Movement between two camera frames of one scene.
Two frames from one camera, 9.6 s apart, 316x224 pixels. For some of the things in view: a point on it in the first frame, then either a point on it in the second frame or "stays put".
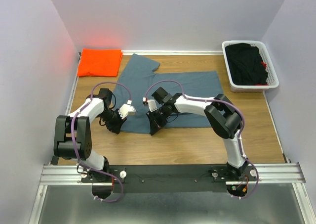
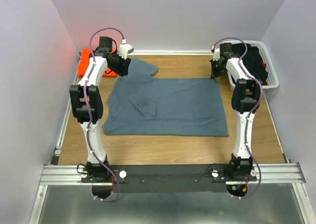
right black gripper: x=155 y=125 to x=213 y=73
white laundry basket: x=272 y=78 stays put
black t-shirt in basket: x=244 y=64 stays put
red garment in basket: x=264 y=64 stays put
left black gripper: x=116 y=127 to x=122 y=70
